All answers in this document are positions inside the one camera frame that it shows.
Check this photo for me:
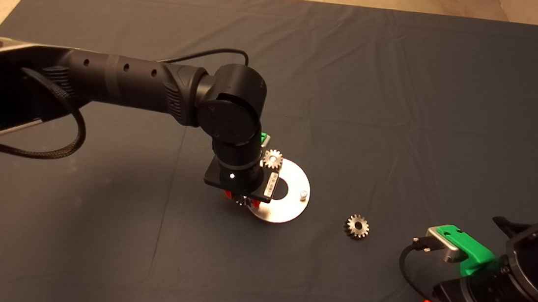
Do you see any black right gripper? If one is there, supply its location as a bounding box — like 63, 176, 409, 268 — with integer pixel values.
410, 256, 517, 302

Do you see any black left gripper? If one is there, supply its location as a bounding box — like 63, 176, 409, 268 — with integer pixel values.
202, 157, 282, 205

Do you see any steel planetary gear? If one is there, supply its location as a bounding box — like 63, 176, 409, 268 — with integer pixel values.
232, 193, 255, 208
261, 148, 284, 171
343, 213, 371, 241

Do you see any round metal carrier plate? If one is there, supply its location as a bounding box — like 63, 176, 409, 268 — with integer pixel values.
247, 155, 313, 227

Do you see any dark grey table cloth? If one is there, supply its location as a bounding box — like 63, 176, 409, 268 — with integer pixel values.
0, 0, 538, 302

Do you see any black right camera cable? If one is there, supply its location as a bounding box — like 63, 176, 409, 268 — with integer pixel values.
395, 235, 538, 302

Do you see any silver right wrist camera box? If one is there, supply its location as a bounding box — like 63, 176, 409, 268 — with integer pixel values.
424, 225, 470, 265

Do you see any green right camera mount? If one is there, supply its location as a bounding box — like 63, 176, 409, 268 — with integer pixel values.
435, 224, 499, 279

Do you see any black braided cable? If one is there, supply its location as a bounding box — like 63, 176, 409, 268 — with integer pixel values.
0, 65, 93, 163

